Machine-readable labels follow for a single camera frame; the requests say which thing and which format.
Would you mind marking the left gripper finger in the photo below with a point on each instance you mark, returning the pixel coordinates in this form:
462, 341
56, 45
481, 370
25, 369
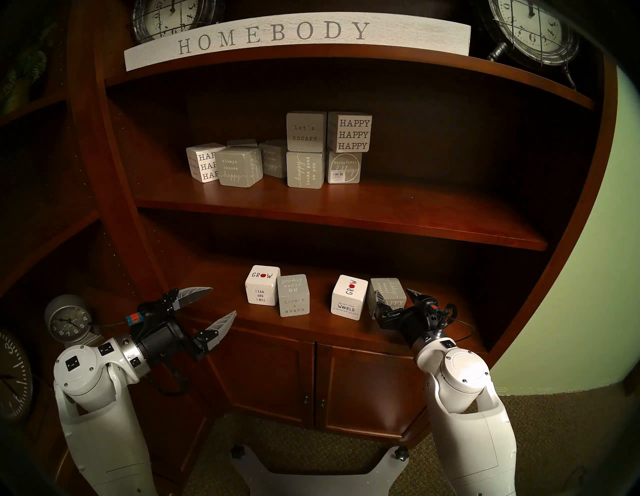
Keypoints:
190, 295
217, 332

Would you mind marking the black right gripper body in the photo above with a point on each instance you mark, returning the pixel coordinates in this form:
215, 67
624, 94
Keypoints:
415, 327

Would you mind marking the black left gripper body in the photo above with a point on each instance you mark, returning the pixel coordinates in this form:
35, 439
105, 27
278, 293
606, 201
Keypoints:
160, 342

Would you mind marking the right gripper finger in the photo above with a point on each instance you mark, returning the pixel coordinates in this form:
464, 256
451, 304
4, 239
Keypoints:
422, 301
389, 317

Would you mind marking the grey HAPPY print cube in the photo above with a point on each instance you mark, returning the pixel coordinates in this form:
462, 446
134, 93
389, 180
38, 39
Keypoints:
390, 289

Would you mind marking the white GROW cube I CAN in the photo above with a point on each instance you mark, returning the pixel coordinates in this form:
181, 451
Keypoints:
262, 290

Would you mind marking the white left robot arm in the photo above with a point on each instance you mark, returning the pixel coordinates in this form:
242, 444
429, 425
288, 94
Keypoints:
100, 435

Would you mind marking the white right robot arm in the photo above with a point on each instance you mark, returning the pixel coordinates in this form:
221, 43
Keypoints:
470, 435

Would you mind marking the white GROW cube WORLD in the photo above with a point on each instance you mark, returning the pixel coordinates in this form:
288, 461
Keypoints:
350, 300

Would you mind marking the wooden cabinet door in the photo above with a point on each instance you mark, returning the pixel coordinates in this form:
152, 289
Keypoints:
265, 375
365, 395

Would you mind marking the grey LIFE'S A BEACH cube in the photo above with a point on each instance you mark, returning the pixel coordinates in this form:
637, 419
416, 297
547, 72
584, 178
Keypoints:
294, 300

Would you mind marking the wooden shelf board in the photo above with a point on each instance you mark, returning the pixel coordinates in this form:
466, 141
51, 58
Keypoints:
500, 70
425, 215

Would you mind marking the small grey alarm clock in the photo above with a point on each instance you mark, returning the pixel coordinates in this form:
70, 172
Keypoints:
67, 320

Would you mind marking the black base knob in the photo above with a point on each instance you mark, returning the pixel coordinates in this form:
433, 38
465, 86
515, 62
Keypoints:
239, 452
401, 453

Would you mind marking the white HAPPY print cube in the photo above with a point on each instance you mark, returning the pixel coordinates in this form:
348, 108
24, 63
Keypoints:
352, 134
199, 162

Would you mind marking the grey always choose happy cube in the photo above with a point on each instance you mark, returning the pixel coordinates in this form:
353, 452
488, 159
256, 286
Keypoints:
235, 167

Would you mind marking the large brown round clock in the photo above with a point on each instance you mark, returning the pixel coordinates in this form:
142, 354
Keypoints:
12, 375

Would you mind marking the dark wooden bookcase unit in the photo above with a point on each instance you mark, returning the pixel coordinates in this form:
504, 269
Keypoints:
50, 235
575, 225

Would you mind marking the grey circle logo cube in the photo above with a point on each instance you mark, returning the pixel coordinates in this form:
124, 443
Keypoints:
344, 167

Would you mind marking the grey script print cube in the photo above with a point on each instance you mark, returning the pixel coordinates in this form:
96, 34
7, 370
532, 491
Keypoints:
274, 160

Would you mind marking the plain white cube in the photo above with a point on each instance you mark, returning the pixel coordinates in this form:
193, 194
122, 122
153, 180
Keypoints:
241, 143

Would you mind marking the grey happy looks good cube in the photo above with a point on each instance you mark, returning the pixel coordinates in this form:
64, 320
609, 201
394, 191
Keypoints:
305, 171

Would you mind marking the grey LET'S ESCAPE cube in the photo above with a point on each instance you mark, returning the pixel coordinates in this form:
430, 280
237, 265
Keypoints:
306, 132

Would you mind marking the green potted plant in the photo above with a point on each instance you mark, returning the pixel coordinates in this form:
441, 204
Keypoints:
30, 70

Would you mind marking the white HOMEBODY wooden sign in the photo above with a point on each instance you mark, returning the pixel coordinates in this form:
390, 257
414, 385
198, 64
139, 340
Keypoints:
300, 32

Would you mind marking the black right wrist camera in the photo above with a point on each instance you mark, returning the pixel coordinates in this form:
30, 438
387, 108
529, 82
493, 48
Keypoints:
442, 315

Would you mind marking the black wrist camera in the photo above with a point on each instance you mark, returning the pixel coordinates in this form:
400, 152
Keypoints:
150, 312
442, 315

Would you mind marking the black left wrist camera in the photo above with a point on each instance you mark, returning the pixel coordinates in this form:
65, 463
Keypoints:
150, 312

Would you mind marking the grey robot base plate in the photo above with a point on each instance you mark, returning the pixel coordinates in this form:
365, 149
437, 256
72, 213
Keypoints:
260, 475

